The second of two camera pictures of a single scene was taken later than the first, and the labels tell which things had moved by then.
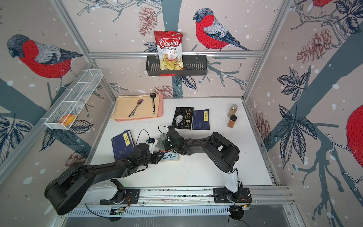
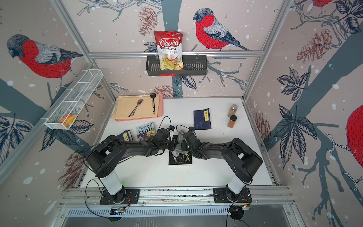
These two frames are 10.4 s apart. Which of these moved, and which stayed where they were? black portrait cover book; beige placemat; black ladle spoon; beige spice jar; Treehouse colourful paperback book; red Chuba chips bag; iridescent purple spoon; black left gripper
Moved: black portrait cover book; black left gripper; Treehouse colourful paperback book
Stayed: black ladle spoon; beige spice jar; iridescent purple spoon; beige placemat; red Chuba chips bag
